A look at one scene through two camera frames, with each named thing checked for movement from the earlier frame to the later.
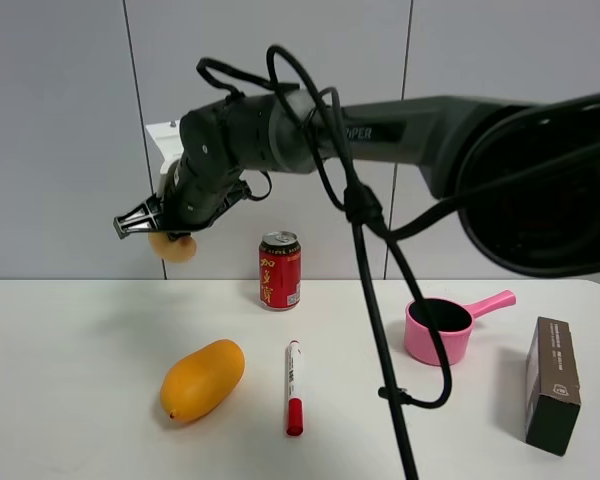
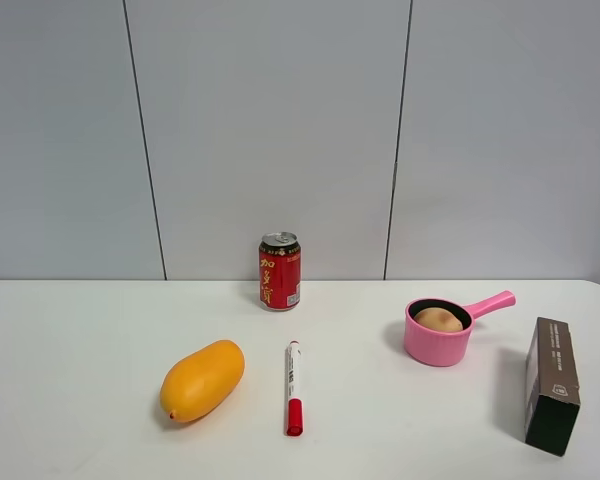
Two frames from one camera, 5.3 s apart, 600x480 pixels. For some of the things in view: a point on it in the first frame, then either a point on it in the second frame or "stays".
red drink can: (280, 265) stays
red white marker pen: (294, 358) stays
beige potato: (180, 250) → (438, 318)
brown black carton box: (552, 391) stays
